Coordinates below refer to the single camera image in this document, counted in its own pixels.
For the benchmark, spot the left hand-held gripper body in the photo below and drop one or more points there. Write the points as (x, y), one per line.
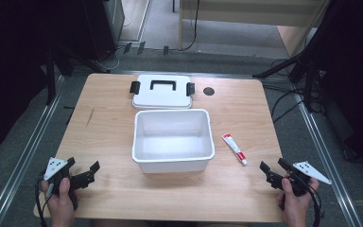
(55, 167)

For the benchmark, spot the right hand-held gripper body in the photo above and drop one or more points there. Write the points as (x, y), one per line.
(308, 171)

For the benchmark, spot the white and red ointment tube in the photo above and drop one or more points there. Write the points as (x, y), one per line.
(234, 148)

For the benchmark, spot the white plastic storage box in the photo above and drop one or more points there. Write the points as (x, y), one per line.
(172, 140)

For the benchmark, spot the person's left hand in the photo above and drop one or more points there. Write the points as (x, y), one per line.
(62, 205)

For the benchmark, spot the person's right hand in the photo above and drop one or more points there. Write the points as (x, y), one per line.
(296, 205)

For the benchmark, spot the black metal stand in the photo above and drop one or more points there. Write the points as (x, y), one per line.
(51, 78)

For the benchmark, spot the black tripod stand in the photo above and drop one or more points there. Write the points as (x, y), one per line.
(299, 67)

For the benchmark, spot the black curtain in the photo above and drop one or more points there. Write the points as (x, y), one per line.
(356, 78)
(15, 63)

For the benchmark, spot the dark round table grommet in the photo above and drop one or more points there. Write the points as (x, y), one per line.
(208, 91)

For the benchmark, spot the black cabinet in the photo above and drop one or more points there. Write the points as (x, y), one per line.
(102, 28)

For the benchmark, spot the light wooden furniture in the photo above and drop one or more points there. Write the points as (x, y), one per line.
(249, 11)

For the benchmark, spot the metal floor rail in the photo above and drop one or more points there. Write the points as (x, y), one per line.
(22, 157)
(324, 157)

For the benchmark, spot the small black floor bracket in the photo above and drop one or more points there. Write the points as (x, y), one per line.
(141, 48)
(165, 50)

